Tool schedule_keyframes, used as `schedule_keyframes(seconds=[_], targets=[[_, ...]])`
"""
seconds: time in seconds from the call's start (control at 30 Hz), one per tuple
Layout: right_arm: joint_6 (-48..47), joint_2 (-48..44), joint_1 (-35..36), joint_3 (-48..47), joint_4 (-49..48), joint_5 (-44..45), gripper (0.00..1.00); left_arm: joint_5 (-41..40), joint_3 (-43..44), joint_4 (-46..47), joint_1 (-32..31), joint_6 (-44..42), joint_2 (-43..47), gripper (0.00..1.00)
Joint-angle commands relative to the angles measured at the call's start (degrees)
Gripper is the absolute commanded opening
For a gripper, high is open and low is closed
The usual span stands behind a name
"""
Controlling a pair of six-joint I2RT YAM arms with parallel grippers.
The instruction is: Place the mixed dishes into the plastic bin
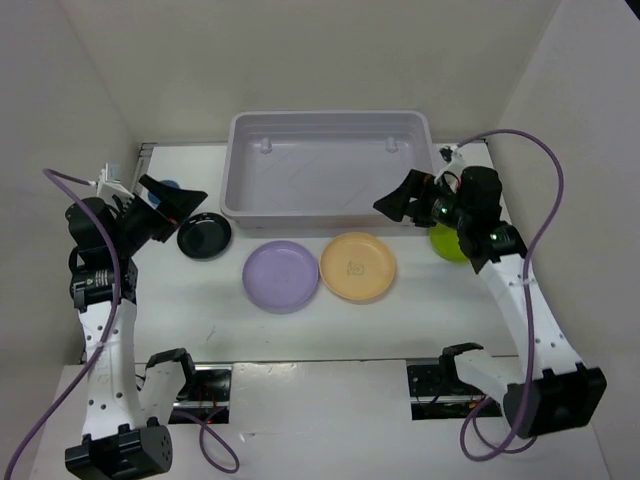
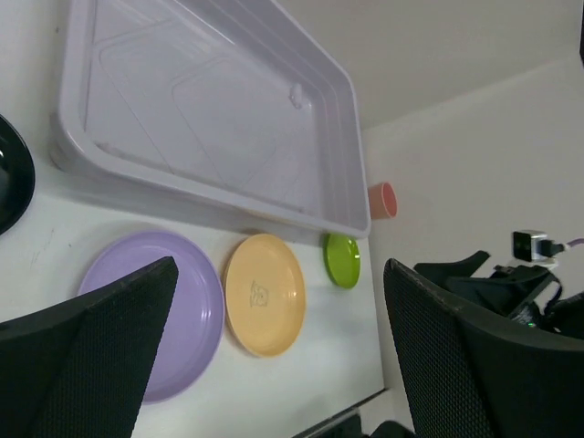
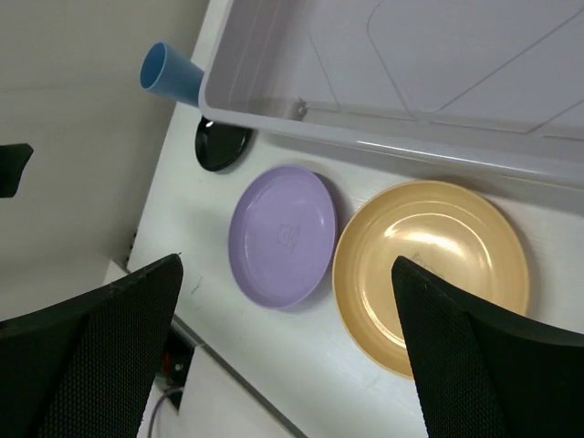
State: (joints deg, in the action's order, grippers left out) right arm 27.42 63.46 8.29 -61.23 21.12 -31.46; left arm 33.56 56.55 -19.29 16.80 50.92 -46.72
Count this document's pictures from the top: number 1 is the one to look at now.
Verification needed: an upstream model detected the black plate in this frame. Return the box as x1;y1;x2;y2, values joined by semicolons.
177;212;232;260

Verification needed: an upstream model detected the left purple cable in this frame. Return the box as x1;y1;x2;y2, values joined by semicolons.
0;168;240;480

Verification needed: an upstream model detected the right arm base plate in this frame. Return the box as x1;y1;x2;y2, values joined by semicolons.
406;359;485;421

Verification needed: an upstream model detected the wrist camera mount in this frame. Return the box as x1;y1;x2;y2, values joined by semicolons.
96;163;133;202
434;146;467;190

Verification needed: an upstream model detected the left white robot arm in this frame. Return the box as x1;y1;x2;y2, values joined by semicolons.
65;175;207;479

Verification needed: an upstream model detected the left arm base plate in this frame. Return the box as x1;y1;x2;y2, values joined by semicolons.
169;364;233;424

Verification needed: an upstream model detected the lavender plastic bin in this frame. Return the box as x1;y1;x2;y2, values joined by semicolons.
220;110;444;229

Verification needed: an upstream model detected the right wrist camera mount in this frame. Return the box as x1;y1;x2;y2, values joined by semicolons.
434;146;467;190

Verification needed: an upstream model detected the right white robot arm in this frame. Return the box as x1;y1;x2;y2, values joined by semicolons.
373;166;607;439

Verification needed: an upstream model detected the blue plastic cup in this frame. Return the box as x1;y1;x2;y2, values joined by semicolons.
147;180;180;208

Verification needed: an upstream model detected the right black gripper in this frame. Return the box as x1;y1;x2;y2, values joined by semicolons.
374;168;472;231

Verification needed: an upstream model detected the purple plastic plate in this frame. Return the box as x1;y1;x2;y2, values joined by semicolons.
242;240;320;313

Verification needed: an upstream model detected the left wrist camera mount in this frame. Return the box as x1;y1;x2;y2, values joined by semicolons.
96;163;133;202

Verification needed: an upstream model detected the green plastic plate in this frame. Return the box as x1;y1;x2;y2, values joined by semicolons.
428;224;468;263

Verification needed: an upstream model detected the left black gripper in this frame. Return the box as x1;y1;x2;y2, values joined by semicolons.
113;175;207;255

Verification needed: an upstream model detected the orange plastic plate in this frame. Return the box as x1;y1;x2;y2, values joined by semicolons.
319;232;396;302

